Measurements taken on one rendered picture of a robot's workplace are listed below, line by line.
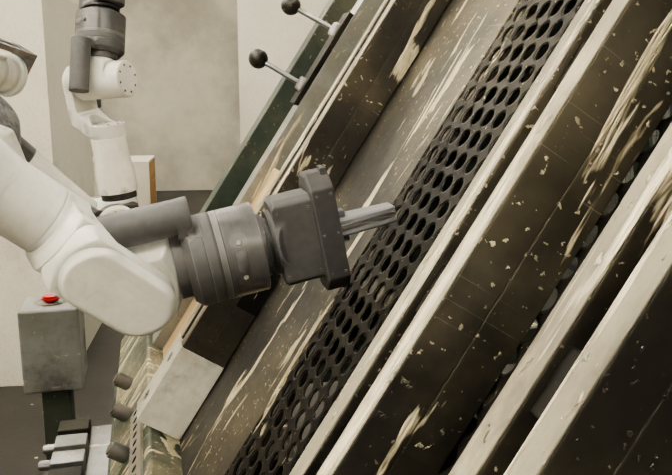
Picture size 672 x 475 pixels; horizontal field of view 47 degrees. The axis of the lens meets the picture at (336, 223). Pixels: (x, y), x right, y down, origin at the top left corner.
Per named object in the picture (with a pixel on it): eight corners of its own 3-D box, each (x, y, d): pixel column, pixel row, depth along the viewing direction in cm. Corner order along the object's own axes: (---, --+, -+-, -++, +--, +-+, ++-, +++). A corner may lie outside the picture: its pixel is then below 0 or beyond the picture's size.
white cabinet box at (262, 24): (243, 265, 568) (236, -23, 528) (321, 263, 575) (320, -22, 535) (243, 288, 509) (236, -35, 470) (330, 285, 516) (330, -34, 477)
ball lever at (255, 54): (304, 98, 148) (248, 65, 150) (314, 81, 147) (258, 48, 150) (299, 93, 144) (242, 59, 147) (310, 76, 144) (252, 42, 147)
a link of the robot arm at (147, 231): (236, 317, 73) (116, 349, 71) (218, 259, 82) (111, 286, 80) (213, 215, 67) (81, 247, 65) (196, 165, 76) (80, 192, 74)
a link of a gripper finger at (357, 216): (398, 214, 76) (339, 229, 75) (388, 208, 79) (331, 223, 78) (395, 199, 76) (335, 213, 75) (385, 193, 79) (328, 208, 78)
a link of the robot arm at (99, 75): (143, 41, 141) (141, 102, 140) (94, 46, 145) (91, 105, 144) (105, 21, 131) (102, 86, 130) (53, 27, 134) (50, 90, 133)
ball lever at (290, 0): (337, 44, 147) (280, 12, 150) (347, 27, 147) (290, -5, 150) (333, 38, 143) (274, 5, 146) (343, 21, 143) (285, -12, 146)
